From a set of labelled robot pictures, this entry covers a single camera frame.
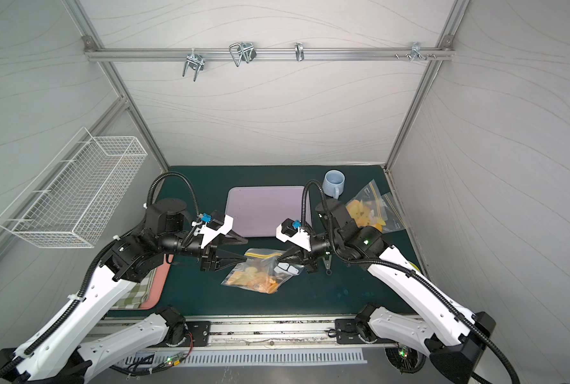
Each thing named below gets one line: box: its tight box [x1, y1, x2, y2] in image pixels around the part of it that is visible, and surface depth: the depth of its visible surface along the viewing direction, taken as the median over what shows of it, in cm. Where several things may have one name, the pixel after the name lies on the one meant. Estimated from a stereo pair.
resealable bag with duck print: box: [221, 248, 305, 294], surface depth 65 cm
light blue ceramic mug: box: [321, 169, 346, 200], surface depth 110 cm
